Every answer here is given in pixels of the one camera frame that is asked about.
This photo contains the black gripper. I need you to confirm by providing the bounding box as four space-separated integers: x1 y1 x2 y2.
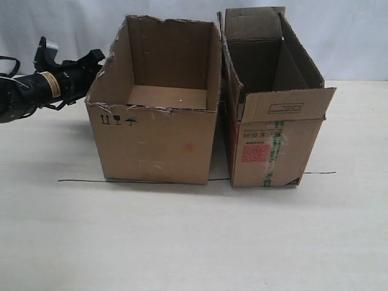
33 36 105 106

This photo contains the torn cardboard box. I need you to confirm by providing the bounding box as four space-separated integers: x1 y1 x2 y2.
85 15 222 184

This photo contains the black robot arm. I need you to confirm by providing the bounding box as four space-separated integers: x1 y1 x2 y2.
1 36 105 124

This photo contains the tall cardboard box with flaps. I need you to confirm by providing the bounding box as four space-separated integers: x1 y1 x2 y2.
217 7 336 187

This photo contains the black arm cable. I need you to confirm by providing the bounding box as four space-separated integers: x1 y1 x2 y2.
0 55 21 78

